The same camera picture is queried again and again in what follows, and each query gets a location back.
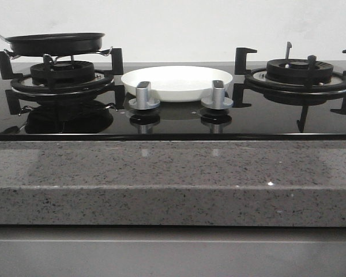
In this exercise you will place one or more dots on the black gas burner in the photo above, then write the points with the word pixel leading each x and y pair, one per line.
pixel 296 71
pixel 64 72

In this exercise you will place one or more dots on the black pan support grate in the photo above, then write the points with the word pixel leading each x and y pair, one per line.
pixel 304 95
pixel 52 94

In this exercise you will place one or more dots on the white ceramic plate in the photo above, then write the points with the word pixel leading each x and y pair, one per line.
pixel 176 83

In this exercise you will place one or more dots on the black left pan support grate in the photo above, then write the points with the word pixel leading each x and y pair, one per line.
pixel 52 94

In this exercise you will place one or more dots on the chrome wire pan reducer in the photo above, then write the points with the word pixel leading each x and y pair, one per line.
pixel 12 55

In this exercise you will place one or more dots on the silver left stove knob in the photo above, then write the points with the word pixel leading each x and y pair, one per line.
pixel 143 100

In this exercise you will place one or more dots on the black left gas burner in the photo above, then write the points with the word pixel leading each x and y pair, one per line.
pixel 64 72

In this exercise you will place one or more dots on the black right pan support grate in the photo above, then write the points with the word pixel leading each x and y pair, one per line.
pixel 304 95

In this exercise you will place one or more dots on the black right gas burner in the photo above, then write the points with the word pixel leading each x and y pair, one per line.
pixel 296 71

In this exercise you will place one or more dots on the black frying pan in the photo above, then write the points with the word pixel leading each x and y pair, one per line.
pixel 55 44

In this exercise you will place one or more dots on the silver stove knob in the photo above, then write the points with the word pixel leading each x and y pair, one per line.
pixel 143 100
pixel 217 100

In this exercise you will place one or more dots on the black glass cooktop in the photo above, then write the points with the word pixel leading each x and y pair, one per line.
pixel 256 115

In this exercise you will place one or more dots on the silver right stove knob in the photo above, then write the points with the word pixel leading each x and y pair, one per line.
pixel 217 100

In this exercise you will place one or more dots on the grey cabinet front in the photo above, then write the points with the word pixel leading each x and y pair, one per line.
pixel 171 251

